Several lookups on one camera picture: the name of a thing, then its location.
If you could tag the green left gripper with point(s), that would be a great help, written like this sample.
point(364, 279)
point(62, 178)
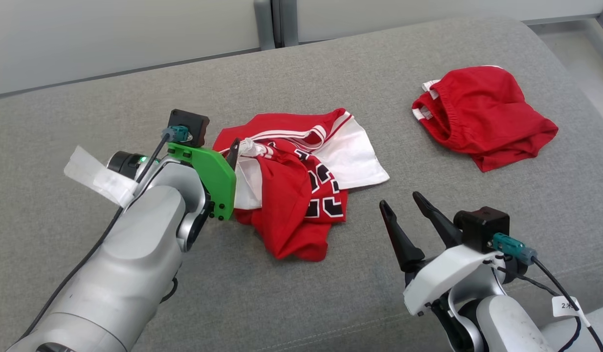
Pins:
point(213, 176)

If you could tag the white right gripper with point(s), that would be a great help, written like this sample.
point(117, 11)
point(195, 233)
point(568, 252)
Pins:
point(443, 278)

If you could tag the red Bulls 23 jersey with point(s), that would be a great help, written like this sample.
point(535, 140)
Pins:
point(286, 215)

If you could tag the red shorts with white stripe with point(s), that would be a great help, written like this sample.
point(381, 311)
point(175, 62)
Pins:
point(487, 112)

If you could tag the white tape strip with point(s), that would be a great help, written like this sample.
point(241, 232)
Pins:
point(98, 176)

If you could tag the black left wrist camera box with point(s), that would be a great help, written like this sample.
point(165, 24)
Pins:
point(189, 124)

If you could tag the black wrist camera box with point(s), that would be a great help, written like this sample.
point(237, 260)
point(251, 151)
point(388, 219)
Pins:
point(482, 229)
point(189, 124)

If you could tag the teal left camera connector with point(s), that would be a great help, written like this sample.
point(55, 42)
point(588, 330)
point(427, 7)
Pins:
point(178, 133)

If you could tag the teal camera connector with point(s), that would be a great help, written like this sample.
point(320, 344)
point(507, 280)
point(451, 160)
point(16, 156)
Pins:
point(178, 133)
point(511, 248)

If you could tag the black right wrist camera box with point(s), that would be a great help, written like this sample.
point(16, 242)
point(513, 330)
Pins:
point(482, 229)

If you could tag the teal right camera connector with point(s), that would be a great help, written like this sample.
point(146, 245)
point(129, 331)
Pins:
point(511, 248)

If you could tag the grey partition post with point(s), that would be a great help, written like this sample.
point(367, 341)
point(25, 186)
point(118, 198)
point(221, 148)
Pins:
point(264, 22)
point(287, 19)

